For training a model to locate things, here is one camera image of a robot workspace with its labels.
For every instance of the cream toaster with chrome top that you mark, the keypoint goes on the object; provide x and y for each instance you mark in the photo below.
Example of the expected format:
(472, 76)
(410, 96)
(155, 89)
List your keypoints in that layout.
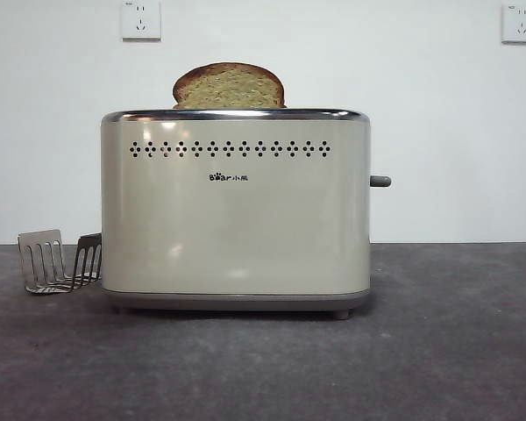
(232, 219)

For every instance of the brown bread slice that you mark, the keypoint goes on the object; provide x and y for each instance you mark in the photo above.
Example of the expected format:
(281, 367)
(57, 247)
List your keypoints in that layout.
(228, 94)

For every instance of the metal toast rack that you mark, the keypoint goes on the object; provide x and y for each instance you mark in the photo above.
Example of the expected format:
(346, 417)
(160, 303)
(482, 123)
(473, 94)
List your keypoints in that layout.
(37, 240)

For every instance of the white wall socket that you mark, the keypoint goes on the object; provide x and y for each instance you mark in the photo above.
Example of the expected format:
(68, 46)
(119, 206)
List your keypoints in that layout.
(141, 22)
(521, 24)

